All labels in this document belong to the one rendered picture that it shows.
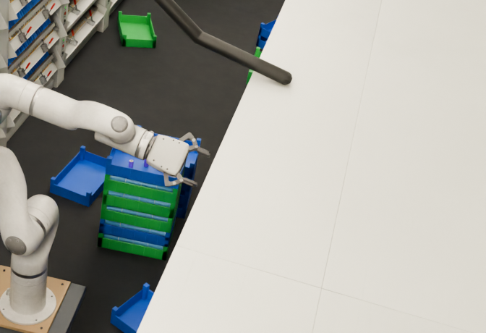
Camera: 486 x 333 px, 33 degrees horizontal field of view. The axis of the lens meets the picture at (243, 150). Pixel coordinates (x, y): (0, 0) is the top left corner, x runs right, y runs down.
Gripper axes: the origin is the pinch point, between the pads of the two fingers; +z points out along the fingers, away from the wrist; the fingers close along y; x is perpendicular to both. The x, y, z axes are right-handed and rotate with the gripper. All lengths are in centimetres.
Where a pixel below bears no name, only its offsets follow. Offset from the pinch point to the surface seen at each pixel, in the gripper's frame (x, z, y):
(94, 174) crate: -159, -57, -6
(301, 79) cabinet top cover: 89, 17, -6
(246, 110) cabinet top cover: 98, 10, 5
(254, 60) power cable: 93, 8, -5
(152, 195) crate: -103, -21, -1
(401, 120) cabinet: 93, 36, -5
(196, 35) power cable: 94, -3, -4
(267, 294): 126, 24, 34
